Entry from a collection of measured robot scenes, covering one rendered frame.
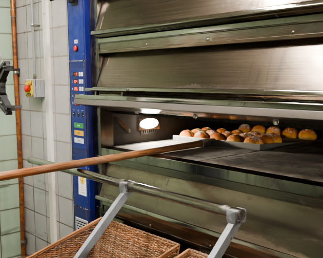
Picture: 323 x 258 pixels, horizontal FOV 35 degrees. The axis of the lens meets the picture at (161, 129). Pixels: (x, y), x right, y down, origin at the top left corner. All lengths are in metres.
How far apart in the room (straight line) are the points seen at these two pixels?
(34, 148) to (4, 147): 0.21
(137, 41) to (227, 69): 0.54
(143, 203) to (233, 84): 0.73
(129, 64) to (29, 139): 1.08
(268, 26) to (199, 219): 0.77
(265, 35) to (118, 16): 0.83
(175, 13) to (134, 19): 0.26
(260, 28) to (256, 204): 0.60
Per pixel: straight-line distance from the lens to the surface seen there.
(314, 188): 1.64
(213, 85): 1.85
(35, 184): 3.14
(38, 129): 3.04
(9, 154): 3.25
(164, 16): 2.06
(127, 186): 1.69
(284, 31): 1.68
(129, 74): 2.25
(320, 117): 1.43
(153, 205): 2.18
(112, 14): 2.38
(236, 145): 2.41
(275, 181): 1.73
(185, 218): 2.04
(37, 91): 2.91
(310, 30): 1.63
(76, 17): 2.57
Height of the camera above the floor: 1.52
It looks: 6 degrees down
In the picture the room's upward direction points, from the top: 1 degrees counter-clockwise
